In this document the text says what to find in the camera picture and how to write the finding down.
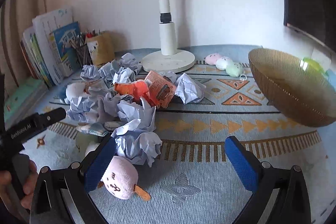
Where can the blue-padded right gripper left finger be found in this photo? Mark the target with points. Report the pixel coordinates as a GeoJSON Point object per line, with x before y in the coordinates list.
{"type": "Point", "coordinates": [80, 178]}

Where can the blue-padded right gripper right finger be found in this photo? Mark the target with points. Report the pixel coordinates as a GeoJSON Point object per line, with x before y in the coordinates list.
{"type": "Point", "coordinates": [261, 178]}

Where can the pink plush popsicle toy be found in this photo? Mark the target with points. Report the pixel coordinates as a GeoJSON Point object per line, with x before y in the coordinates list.
{"type": "Point", "coordinates": [121, 178]}

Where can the plaid fabric bow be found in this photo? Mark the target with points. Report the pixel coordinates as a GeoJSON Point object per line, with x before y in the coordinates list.
{"type": "Point", "coordinates": [99, 129]}

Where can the white blue plush toy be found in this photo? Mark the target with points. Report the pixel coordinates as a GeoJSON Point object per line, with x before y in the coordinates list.
{"type": "Point", "coordinates": [76, 90]}

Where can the paper front pile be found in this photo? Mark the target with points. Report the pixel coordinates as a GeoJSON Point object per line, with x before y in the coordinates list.
{"type": "Point", "coordinates": [138, 146]}

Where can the paper pile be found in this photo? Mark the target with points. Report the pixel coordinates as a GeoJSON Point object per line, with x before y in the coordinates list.
{"type": "Point", "coordinates": [138, 146]}
{"type": "Point", "coordinates": [126, 110]}
{"type": "Point", "coordinates": [83, 110]}

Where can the orange red plush toy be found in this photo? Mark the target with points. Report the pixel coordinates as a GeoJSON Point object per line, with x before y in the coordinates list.
{"type": "Point", "coordinates": [137, 89]}

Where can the large grid paper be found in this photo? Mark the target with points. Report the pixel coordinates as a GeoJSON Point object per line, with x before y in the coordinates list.
{"type": "Point", "coordinates": [189, 90]}

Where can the orange cartoon card box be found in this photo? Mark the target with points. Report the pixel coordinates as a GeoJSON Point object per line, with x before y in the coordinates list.
{"type": "Point", "coordinates": [161, 90]}

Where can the person's left hand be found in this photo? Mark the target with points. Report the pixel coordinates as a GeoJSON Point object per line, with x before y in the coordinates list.
{"type": "Point", "coordinates": [18, 211]}

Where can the stack of green books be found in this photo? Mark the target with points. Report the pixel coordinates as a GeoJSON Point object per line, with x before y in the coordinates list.
{"type": "Point", "coordinates": [22, 101]}

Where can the row of upright books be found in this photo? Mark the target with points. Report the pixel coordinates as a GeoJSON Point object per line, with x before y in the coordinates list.
{"type": "Point", "coordinates": [33, 57]}

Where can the patterned blue woven mat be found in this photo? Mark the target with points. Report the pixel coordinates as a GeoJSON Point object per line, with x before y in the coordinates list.
{"type": "Point", "coordinates": [191, 181]}

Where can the blue study book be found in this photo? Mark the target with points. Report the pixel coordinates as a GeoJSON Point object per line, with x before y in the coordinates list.
{"type": "Point", "coordinates": [61, 42]}

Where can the gold ribbed glass bowl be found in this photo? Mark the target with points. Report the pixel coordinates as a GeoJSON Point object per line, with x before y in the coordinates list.
{"type": "Point", "coordinates": [293, 87]}

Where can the black mesh pencil cup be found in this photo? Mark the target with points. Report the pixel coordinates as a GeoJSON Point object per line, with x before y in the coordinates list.
{"type": "Point", "coordinates": [82, 51]}

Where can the white workbook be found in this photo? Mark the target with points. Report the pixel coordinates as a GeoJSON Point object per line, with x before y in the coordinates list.
{"type": "Point", "coordinates": [44, 26]}

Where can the bamboo pen holder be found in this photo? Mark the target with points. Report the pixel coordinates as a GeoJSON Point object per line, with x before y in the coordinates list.
{"type": "Point", "coordinates": [101, 49]}

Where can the green tissue box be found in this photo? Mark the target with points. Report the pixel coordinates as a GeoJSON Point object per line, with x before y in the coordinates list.
{"type": "Point", "coordinates": [316, 66]}

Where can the white plush ball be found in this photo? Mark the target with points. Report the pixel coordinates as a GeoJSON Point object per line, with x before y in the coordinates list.
{"type": "Point", "coordinates": [223, 62]}

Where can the white desk lamp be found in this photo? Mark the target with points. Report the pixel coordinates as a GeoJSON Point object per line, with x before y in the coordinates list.
{"type": "Point", "coordinates": [169, 58]}

